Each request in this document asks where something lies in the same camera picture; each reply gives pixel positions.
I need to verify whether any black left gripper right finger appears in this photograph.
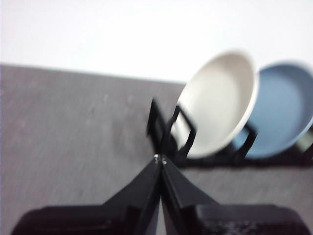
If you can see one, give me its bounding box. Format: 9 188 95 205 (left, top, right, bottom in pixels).
161 156 310 235

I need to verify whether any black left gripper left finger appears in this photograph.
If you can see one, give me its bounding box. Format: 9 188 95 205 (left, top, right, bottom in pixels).
11 154 162 235

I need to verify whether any pale yellow cream plate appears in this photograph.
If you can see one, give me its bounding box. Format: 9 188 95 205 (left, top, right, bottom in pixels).
171 50 260 159

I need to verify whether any black plate rack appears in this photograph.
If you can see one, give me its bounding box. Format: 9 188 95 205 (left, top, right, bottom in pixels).
146 97 313 169

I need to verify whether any blue plate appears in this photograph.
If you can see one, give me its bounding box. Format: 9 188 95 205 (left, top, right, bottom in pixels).
232 60 313 159

